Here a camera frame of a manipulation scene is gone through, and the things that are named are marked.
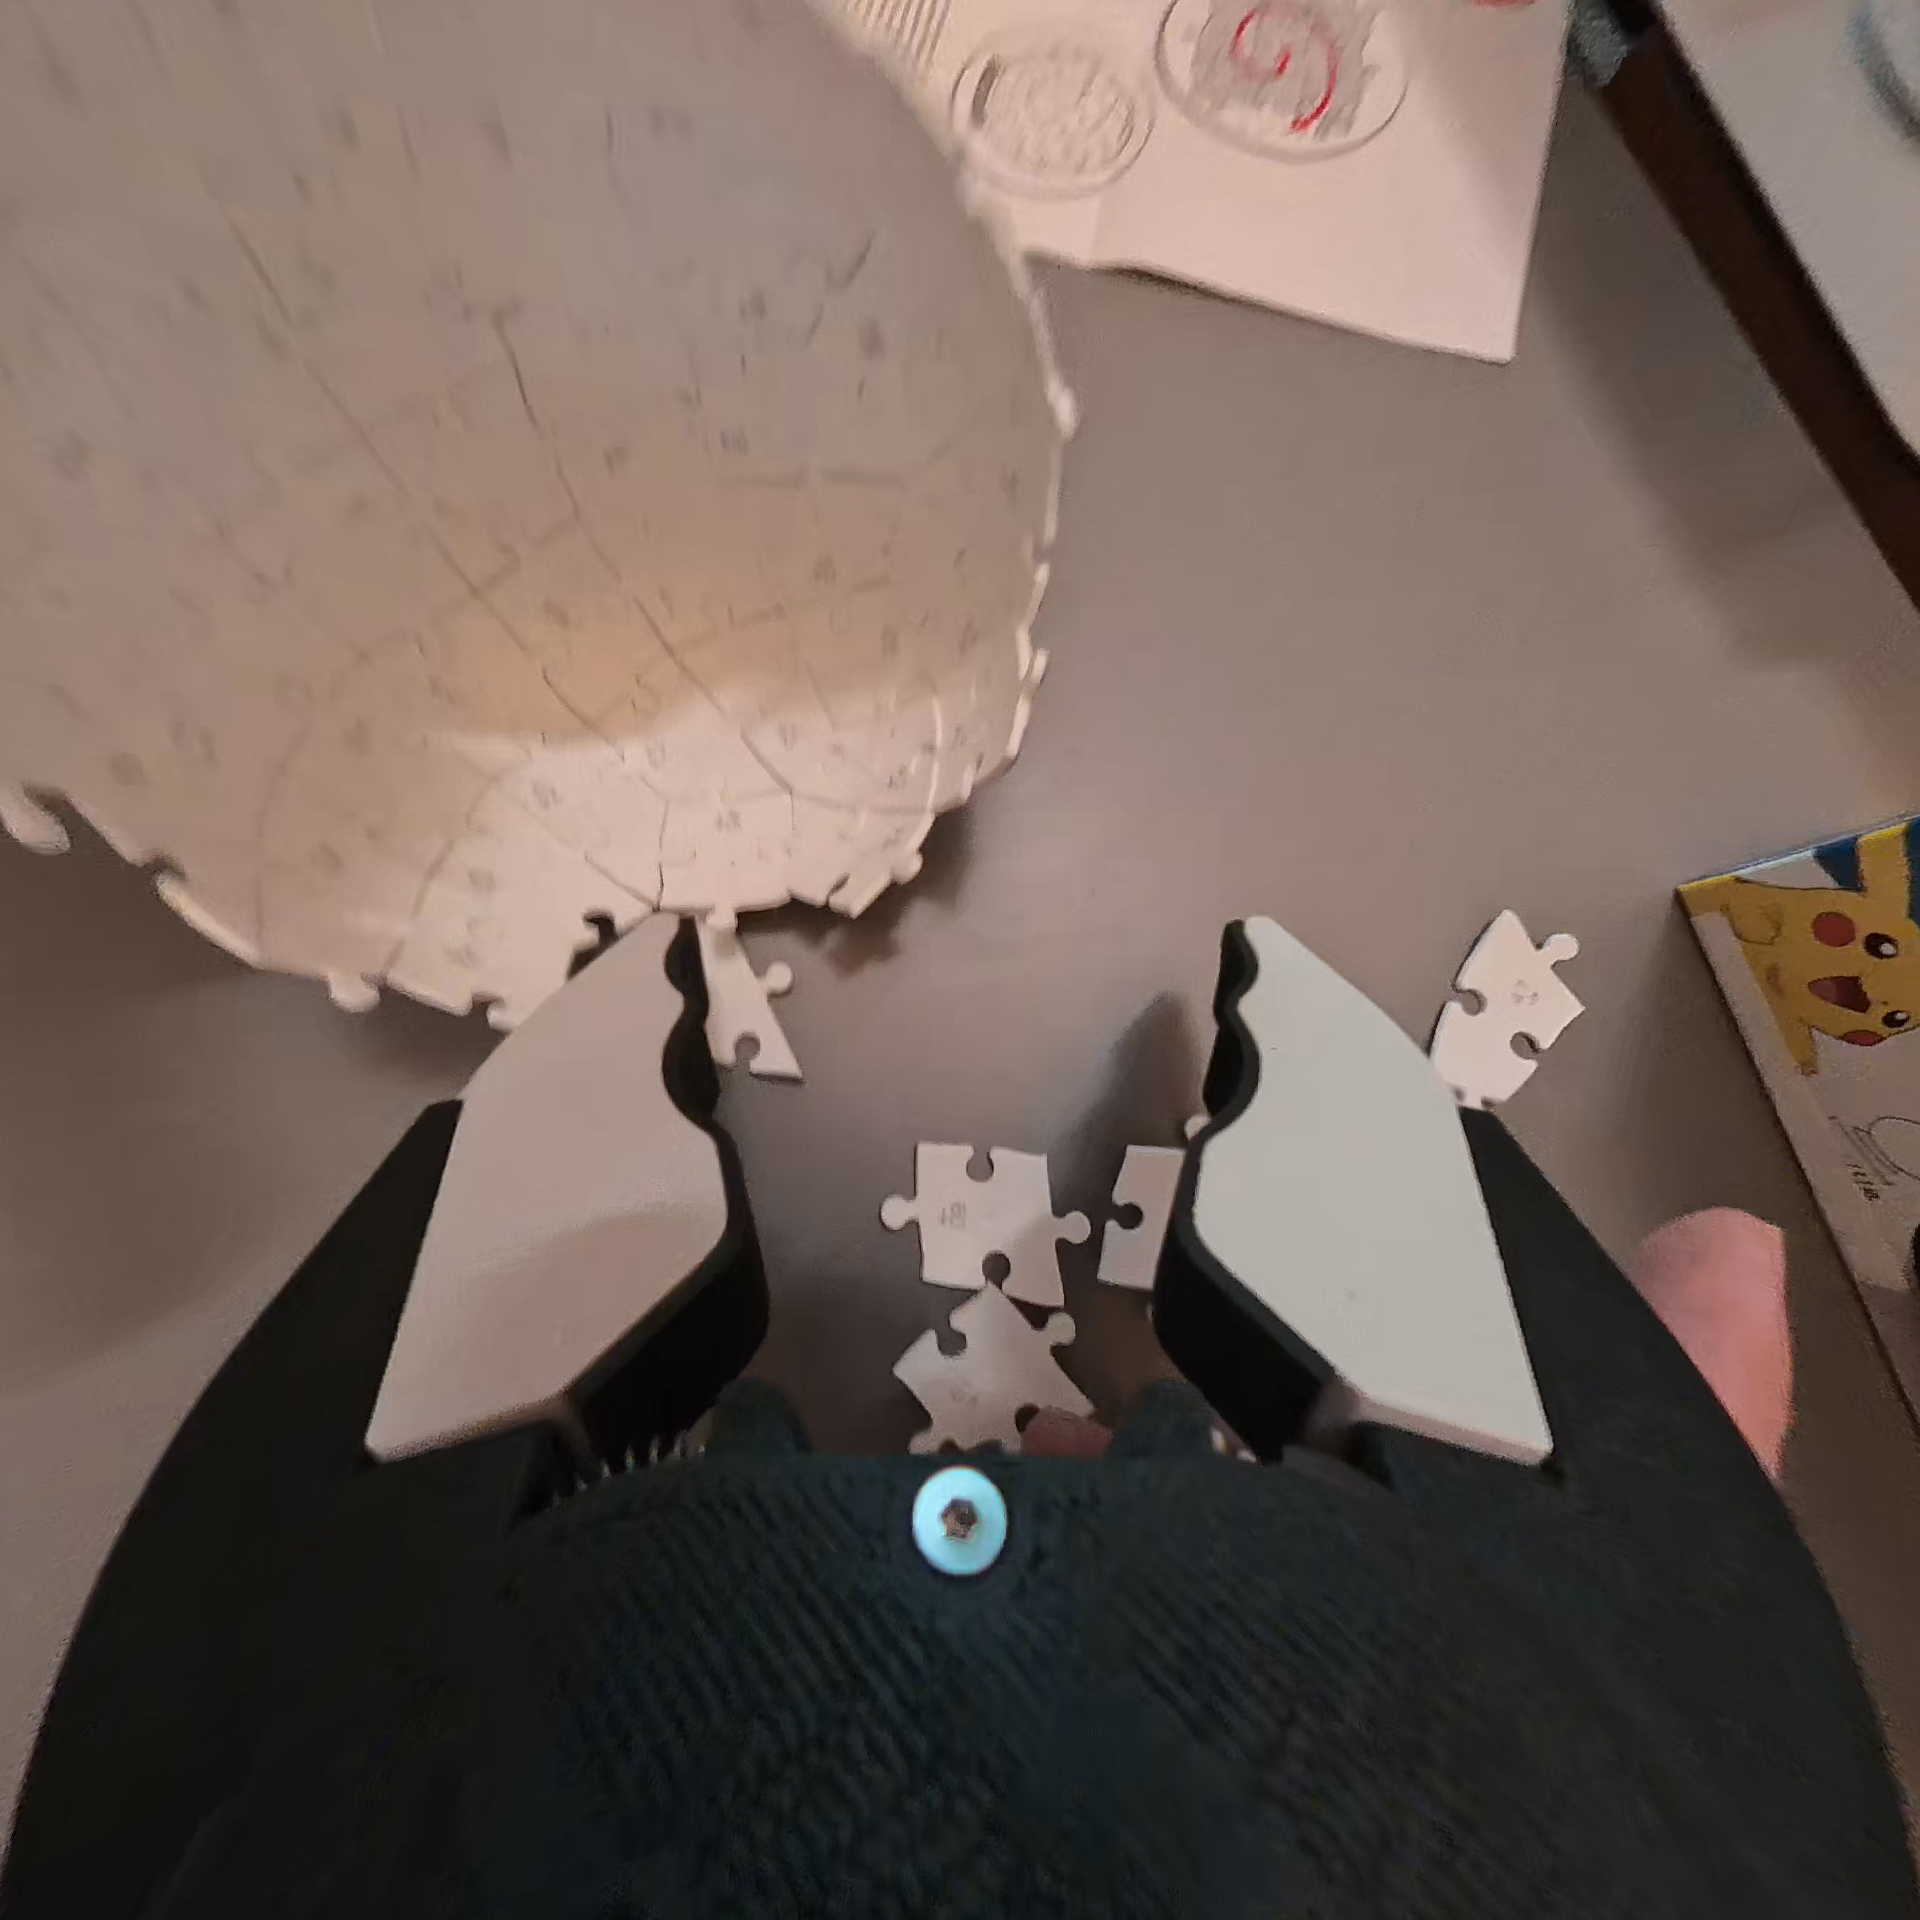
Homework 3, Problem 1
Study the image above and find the pile of white puzzle pieces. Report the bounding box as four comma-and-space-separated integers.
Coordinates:
695, 912, 1584, 1456

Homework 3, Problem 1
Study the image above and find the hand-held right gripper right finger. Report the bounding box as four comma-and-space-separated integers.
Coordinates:
1151, 912, 1558, 1472

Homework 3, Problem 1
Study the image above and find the dark-edged table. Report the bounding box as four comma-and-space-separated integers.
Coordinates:
1589, 0, 1920, 619

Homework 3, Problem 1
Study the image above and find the blue puzzle box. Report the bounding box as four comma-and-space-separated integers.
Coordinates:
1679, 816, 1920, 1426

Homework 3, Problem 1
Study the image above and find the folded paper instruction leaflet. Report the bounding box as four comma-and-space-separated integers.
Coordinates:
818, 0, 1570, 366

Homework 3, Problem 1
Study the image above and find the colourful half-built puzzle ball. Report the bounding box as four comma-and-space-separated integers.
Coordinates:
0, 0, 1079, 1034

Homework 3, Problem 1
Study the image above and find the person's right hand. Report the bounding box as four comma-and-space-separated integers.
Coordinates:
1634, 1210, 1801, 1482

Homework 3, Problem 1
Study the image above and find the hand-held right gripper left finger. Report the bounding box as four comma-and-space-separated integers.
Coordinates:
363, 912, 775, 1478

